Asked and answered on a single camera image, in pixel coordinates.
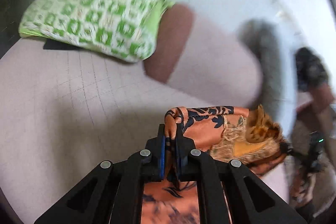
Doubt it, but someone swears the orange black floral garment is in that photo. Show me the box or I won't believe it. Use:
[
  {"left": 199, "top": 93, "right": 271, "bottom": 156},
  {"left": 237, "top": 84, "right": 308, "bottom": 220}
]
[{"left": 141, "top": 106, "right": 286, "bottom": 223}]

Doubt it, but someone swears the person right hand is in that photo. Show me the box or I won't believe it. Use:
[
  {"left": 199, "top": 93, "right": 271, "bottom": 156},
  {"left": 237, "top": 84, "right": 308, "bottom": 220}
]
[{"left": 290, "top": 170, "right": 316, "bottom": 207}]

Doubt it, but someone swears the grey fluffy blanket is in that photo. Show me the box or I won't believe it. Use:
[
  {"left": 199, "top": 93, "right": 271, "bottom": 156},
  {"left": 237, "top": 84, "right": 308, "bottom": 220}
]
[{"left": 238, "top": 19, "right": 283, "bottom": 121}]

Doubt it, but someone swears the pink maroon bolster pillow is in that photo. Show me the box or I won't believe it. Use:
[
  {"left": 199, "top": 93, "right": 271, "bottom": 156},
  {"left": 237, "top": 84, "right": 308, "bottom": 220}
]
[{"left": 143, "top": 3, "right": 263, "bottom": 109}]

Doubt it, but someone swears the green white patterned pillow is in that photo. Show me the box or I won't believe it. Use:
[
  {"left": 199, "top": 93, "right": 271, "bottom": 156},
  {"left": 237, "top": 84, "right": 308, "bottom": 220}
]
[{"left": 18, "top": 0, "right": 173, "bottom": 63}]

